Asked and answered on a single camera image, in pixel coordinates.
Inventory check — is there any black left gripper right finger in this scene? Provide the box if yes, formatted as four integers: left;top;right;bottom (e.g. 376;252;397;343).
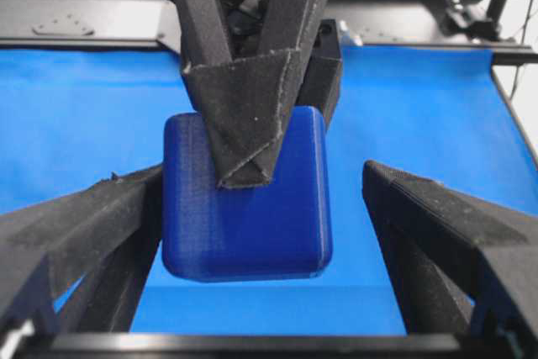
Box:
362;161;537;351

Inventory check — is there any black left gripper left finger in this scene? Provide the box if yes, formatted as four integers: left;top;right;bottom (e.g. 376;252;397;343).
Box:
1;166;162;334

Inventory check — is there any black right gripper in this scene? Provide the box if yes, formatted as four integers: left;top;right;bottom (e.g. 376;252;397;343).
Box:
170;0;341;188

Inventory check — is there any blue cube block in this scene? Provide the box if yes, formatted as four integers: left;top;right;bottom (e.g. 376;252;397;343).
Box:
161;106;333;282

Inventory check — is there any black table frame rail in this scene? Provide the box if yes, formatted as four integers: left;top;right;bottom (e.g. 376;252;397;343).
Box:
0;0;538;166

